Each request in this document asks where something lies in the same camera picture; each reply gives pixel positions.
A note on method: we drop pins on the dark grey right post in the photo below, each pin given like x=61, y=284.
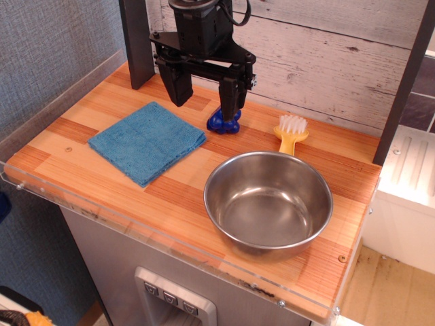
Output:
x=415, y=60

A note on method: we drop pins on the dark grey post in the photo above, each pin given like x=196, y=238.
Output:
x=415, y=60
x=136, y=32

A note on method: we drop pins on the grey toy fridge cabinet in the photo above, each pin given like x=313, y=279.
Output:
x=112, y=259

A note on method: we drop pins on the blue folded cloth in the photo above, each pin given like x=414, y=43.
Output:
x=147, y=143

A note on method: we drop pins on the silver dispenser panel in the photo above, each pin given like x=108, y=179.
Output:
x=173, y=299

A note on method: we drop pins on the orange object bottom left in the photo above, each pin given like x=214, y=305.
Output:
x=16, y=318

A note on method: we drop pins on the yellow dish brush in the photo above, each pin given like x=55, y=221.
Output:
x=291, y=130

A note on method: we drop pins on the blue toy grape bunch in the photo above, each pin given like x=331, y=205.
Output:
x=217, y=124

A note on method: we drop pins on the dark grey left post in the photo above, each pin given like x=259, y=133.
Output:
x=136, y=32

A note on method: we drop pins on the white toy sink unit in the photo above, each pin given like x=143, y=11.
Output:
x=400, y=224

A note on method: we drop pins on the clear acrylic front guard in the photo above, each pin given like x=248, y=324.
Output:
x=307, y=306

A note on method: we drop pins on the stainless steel pot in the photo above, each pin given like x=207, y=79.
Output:
x=267, y=205

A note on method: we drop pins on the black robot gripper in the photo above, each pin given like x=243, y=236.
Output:
x=203, y=46

